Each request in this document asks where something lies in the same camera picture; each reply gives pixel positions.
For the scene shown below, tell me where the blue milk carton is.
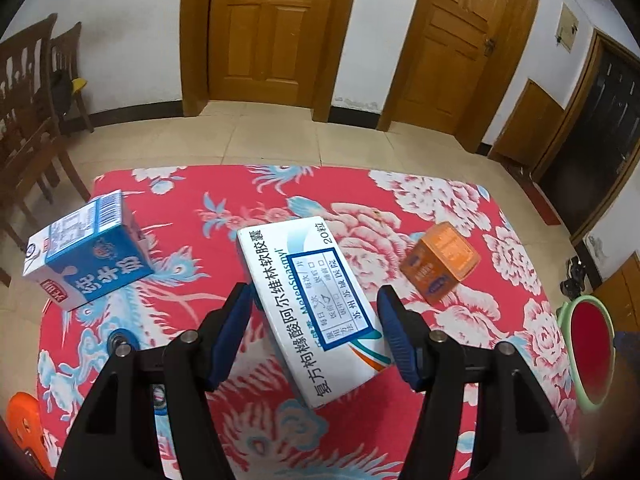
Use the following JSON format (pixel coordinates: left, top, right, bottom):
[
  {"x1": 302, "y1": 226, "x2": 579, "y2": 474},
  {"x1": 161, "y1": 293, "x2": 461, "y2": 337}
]
[{"x1": 22, "y1": 190, "x2": 155, "y2": 311}]

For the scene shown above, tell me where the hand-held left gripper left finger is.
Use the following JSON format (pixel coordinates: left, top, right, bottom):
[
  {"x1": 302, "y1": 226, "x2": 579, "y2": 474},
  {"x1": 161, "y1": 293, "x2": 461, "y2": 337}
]
[{"x1": 54, "y1": 282, "x2": 253, "y2": 480}]

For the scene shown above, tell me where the wooden wall panel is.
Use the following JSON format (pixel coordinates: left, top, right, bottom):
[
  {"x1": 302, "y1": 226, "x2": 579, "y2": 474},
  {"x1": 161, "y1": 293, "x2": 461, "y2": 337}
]
[{"x1": 487, "y1": 78, "x2": 566, "y2": 171}]

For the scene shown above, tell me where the wall electrical box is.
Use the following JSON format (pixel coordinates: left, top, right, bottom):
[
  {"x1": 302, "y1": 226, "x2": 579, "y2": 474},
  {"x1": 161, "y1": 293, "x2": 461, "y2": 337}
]
[{"x1": 554, "y1": 2, "x2": 580, "y2": 53}]

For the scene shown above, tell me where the black bag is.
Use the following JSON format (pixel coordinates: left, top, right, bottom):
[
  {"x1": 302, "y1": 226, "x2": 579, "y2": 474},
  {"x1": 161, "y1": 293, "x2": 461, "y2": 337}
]
[{"x1": 50, "y1": 70, "x2": 76, "y2": 118}]

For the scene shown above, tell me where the wooden cabinet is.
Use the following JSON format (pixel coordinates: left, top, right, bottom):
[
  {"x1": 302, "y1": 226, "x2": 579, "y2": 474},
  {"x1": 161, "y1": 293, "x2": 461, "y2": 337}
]
[{"x1": 592, "y1": 252, "x2": 640, "y2": 333}]

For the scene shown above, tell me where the blue fidget spinner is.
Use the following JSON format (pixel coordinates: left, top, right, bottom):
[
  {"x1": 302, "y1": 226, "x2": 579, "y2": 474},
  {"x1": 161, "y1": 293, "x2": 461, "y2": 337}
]
[{"x1": 105, "y1": 328, "x2": 170, "y2": 415}]

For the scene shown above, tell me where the red doormat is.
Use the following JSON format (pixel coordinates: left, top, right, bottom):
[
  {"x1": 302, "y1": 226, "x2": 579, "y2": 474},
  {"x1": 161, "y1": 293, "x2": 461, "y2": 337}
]
[{"x1": 505, "y1": 157, "x2": 563, "y2": 226}]

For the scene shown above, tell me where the white medicine box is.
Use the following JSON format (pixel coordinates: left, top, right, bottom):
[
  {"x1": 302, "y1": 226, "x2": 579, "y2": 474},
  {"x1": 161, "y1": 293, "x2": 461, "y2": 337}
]
[{"x1": 236, "y1": 216, "x2": 396, "y2": 409}]

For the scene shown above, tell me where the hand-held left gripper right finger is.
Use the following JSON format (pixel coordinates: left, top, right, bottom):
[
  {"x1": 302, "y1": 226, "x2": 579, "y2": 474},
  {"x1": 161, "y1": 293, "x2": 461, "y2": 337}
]
[{"x1": 376, "y1": 285, "x2": 587, "y2": 480}]

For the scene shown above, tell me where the wooden panel door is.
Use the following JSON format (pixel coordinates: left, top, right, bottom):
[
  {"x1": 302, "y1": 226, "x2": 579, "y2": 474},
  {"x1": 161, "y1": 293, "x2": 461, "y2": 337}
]
[
  {"x1": 377, "y1": 0, "x2": 546, "y2": 153},
  {"x1": 180, "y1": 0, "x2": 363, "y2": 118}
]

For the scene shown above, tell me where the black entrance door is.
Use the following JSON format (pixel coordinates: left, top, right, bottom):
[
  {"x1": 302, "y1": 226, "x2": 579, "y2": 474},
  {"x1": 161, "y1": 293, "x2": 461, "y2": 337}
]
[{"x1": 530, "y1": 30, "x2": 640, "y2": 246}]

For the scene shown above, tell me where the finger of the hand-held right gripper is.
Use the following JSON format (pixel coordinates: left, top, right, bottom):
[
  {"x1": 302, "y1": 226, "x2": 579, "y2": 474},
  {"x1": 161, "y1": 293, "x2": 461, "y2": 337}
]
[{"x1": 616, "y1": 331, "x2": 640, "y2": 361}]

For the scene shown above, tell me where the red bucket with green rim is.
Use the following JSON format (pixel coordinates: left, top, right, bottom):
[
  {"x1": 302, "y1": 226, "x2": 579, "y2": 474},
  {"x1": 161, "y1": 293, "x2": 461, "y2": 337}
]
[{"x1": 556, "y1": 295, "x2": 617, "y2": 413}]

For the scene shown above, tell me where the red floral tablecloth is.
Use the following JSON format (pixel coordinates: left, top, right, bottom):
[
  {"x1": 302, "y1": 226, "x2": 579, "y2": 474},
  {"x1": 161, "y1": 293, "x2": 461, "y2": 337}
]
[{"x1": 36, "y1": 164, "x2": 583, "y2": 480}]

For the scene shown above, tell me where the orange plastic stool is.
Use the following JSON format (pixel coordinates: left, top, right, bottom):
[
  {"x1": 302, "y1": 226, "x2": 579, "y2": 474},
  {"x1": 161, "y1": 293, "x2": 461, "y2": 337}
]
[{"x1": 6, "y1": 392, "x2": 56, "y2": 478}]

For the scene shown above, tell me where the wooden chair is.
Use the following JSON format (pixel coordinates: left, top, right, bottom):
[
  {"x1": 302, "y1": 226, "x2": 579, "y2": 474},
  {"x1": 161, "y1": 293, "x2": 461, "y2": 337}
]
[
  {"x1": 50, "y1": 21, "x2": 96, "y2": 136},
  {"x1": 0, "y1": 12, "x2": 93, "y2": 261}
]

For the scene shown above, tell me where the orange cardboard box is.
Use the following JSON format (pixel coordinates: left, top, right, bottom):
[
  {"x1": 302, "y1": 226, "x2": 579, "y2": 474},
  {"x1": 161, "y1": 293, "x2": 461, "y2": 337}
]
[{"x1": 399, "y1": 221, "x2": 482, "y2": 305}]

